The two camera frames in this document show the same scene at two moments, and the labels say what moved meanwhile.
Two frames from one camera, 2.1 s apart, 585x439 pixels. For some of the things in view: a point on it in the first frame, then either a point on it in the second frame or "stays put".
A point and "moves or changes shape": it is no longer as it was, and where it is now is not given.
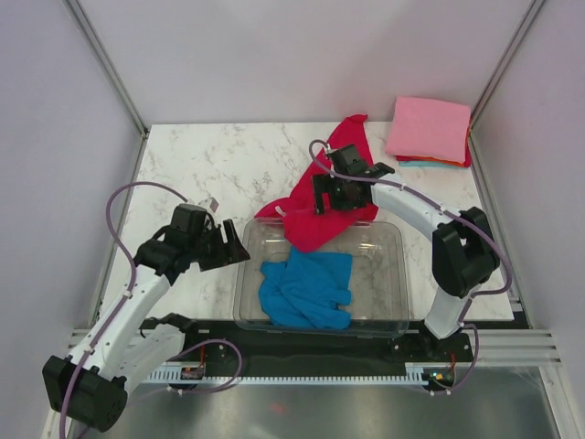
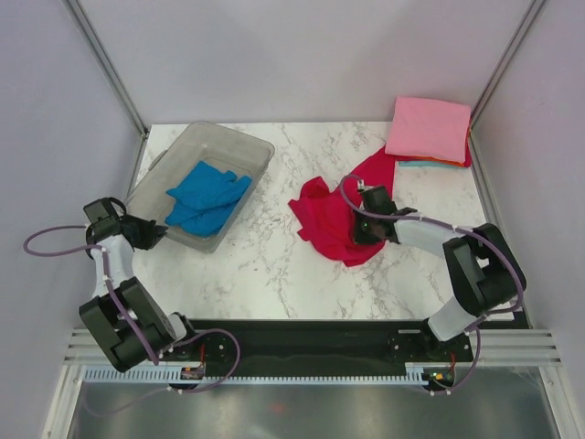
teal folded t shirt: x=425 y=164 stays put
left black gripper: x=229 y=252 to x=153 y=234
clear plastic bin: x=377 y=284 to x=198 y=142
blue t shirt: x=307 y=290 to x=206 y=200
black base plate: x=220 y=344 stays put
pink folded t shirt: x=424 y=127 stays put
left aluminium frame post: x=77 y=12 stays put
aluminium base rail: x=495 y=346 stays put
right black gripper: x=324 y=184 to x=359 y=238
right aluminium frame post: x=509 y=58 stays put
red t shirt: x=309 y=230 moves or changes shape
